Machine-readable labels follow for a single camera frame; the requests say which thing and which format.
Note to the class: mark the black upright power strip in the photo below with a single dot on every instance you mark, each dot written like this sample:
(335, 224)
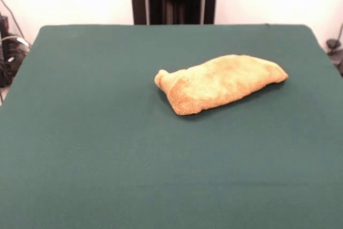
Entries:
(3, 25)

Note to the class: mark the small black power adapter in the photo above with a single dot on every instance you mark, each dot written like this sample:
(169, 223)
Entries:
(332, 44)

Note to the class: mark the dark green table cloth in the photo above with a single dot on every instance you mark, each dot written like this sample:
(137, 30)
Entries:
(107, 132)

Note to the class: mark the tan terry towel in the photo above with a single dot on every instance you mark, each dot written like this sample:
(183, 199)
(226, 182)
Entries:
(219, 84)

